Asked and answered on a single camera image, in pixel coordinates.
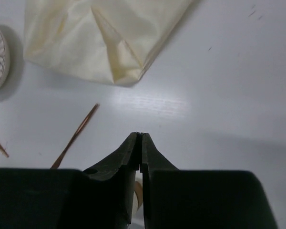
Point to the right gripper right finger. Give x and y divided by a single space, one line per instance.
152 163

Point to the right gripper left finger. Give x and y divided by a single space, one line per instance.
113 187

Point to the cream cloth napkin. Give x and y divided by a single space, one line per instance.
103 41

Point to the metal cup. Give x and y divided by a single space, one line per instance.
138 193

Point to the copper knife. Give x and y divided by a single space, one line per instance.
83 124

